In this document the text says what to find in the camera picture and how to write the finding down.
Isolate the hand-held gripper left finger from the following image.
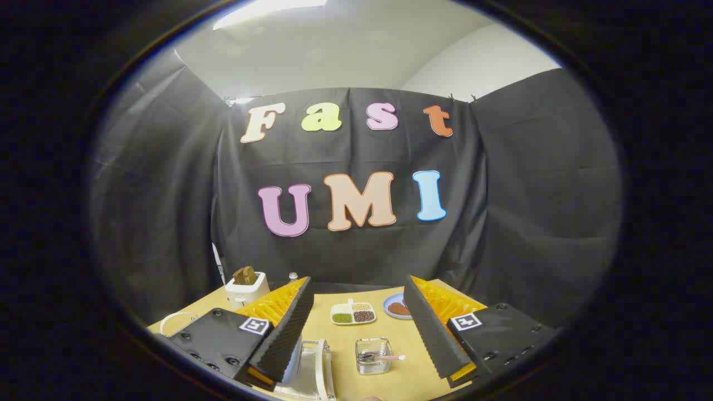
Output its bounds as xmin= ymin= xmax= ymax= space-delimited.
xmin=167 ymin=277 xmax=314 ymax=390

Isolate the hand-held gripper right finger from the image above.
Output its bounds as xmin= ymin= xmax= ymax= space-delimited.
xmin=403 ymin=275 xmax=560 ymax=389

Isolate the white plate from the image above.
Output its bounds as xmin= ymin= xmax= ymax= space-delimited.
xmin=281 ymin=334 xmax=305 ymax=386

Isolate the white dish rack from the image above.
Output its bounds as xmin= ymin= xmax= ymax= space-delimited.
xmin=276 ymin=339 xmax=338 ymax=401

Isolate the clear wire basket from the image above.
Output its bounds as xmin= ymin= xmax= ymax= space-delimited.
xmin=355 ymin=338 xmax=393 ymax=375

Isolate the blue dish with brown powder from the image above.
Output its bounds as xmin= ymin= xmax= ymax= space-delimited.
xmin=383 ymin=293 xmax=416 ymax=320

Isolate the white toaster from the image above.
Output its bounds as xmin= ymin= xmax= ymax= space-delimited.
xmin=225 ymin=272 xmax=270 ymax=311

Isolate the white divided seed tray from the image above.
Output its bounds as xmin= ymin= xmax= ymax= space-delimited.
xmin=330 ymin=299 xmax=377 ymax=326

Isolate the black backdrop cloth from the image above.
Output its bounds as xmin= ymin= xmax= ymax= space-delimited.
xmin=92 ymin=50 xmax=622 ymax=329

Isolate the white cable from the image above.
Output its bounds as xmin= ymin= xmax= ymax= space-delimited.
xmin=160 ymin=312 xmax=199 ymax=336

